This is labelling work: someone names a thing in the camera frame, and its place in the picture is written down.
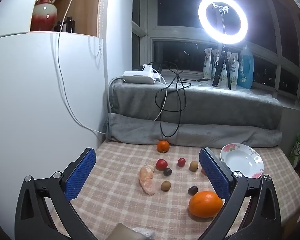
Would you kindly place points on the blue detergent bottle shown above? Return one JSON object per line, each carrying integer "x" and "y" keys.
{"x": 246, "y": 67}

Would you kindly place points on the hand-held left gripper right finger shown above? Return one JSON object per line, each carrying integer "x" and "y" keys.
{"x": 213, "y": 175}

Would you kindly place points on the green carton box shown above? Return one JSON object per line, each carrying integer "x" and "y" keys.
{"x": 296, "y": 150}

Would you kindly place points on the brown longan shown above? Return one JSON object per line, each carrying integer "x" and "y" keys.
{"x": 166, "y": 186}
{"x": 193, "y": 166}

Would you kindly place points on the large orange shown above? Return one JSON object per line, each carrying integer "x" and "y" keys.
{"x": 205, "y": 204}

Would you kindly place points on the floral white plate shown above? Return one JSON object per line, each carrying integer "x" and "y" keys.
{"x": 242, "y": 161}

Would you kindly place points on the tiny orange kumquat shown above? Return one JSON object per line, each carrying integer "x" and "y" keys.
{"x": 203, "y": 172}

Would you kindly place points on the window frame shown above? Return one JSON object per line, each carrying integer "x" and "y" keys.
{"x": 180, "y": 31}

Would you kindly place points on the clear plastic wrap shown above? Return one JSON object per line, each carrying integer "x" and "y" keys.
{"x": 146, "y": 234}

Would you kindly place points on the grey fleece blanket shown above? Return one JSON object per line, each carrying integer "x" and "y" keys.
{"x": 215, "y": 110}

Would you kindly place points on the small mandarin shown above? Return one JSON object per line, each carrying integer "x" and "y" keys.
{"x": 163, "y": 146}

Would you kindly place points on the white cabinet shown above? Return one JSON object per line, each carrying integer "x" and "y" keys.
{"x": 27, "y": 92}

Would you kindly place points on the dark glass bottle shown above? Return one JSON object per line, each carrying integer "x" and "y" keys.
{"x": 70, "y": 25}
{"x": 58, "y": 27}

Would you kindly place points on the red and white vase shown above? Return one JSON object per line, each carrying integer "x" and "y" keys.
{"x": 43, "y": 15}

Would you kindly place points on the black power adapter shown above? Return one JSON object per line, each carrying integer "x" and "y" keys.
{"x": 141, "y": 68}

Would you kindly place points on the red tomato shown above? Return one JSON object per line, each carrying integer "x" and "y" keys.
{"x": 161, "y": 164}

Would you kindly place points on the peeled citrus segment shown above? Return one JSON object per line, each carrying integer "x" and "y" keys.
{"x": 147, "y": 180}

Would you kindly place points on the small cherry tomato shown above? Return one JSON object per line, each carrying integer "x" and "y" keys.
{"x": 181, "y": 162}

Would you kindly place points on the white refill pouches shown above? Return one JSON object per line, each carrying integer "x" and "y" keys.
{"x": 218, "y": 72}

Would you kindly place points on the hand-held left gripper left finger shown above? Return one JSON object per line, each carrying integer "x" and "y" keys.
{"x": 80, "y": 173}

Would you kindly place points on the white power strip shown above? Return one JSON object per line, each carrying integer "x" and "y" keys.
{"x": 137, "y": 77}

